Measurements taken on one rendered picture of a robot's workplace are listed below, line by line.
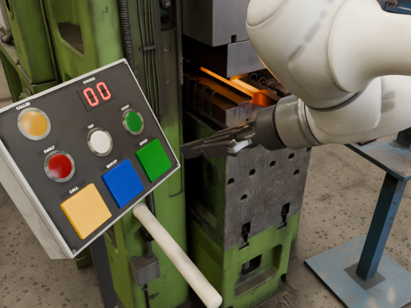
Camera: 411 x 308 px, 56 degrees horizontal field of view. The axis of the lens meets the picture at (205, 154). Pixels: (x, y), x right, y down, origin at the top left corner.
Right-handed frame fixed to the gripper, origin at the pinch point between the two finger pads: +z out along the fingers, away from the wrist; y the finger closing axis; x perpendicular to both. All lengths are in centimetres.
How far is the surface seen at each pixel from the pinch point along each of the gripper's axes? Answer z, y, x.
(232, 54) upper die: 6.5, 36.8, 12.0
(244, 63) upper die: 6.6, 40.9, 8.1
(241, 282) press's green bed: 52, 45, -75
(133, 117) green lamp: 12.9, 0.2, 10.4
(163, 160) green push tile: 12.5, 2.0, -1.3
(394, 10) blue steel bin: 41, 438, -37
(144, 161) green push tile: 12.5, -3.1, 1.3
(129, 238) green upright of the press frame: 60, 15, -30
